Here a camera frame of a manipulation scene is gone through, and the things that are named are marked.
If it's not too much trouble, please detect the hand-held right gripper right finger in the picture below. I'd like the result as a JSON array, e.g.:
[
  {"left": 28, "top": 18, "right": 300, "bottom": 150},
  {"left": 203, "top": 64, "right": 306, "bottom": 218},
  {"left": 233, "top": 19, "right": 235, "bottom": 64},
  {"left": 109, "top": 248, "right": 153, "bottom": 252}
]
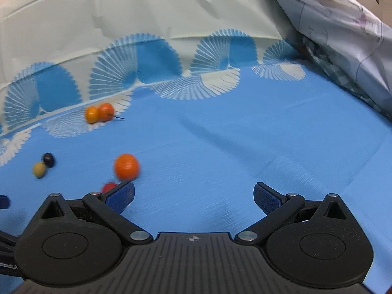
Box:
[{"left": 236, "top": 182, "right": 348, "bottom": 245}]

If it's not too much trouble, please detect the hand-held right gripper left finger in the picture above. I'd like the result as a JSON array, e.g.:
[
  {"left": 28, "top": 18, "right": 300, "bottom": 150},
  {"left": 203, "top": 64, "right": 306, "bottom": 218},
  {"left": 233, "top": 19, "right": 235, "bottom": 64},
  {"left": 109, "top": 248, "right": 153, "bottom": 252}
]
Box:
[{"left": 31, "top": 181, "right": 154, "bottom": 245}]

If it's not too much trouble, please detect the orange mandarin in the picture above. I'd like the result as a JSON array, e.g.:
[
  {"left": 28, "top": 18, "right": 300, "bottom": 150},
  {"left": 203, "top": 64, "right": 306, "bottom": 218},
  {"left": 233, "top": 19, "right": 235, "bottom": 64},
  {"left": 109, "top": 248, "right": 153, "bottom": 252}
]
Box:
[{"left": 114, "top": 153, "right": 141, "bottom": 181}]

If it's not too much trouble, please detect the pale green grape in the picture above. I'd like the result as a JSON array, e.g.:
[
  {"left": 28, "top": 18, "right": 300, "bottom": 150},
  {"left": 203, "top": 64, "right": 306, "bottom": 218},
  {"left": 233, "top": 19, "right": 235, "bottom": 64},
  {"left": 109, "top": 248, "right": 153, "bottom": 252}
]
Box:
[{"left": 32, "top": 162, "right": 47, "bottom": 179}]

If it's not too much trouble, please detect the large orange with stem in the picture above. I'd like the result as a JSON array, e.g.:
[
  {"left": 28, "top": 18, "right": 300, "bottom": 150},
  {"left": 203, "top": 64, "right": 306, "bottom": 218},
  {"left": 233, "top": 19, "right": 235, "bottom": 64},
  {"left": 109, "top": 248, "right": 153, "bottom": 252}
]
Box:
[{"left": 97, "top": 103, "right": 125, "bottom": 122}]

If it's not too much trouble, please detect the blue fan-patterned bed sheet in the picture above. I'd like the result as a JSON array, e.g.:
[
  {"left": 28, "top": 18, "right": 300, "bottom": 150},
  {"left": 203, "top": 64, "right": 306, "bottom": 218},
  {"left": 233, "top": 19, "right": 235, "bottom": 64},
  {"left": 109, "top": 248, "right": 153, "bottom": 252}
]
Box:
[{"left": 0, "top": 0, "right": 392, "bottom": 294}]

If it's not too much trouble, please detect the small yellow-orange kumquat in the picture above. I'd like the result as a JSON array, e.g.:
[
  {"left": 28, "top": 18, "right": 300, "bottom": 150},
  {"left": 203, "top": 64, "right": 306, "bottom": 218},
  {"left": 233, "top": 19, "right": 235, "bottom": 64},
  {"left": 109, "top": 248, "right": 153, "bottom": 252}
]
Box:
[{"left": 85, "top": 106, "right": 100, "bottom": 124}]

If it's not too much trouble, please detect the checked pillow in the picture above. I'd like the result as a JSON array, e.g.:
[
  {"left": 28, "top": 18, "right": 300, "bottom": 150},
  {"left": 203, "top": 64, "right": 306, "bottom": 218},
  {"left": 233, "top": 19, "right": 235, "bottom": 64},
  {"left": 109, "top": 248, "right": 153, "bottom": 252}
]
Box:
[{"left": 302, "top": 36, "right": 369, "bottom": 100}]

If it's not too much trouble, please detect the pale printed quilt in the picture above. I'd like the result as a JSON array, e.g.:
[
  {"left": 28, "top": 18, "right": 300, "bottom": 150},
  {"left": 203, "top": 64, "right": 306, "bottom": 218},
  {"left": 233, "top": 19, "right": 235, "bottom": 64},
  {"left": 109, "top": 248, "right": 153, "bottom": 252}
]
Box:
[{"left": 251, "top": 0, "right": 392, "bottom": 117}]

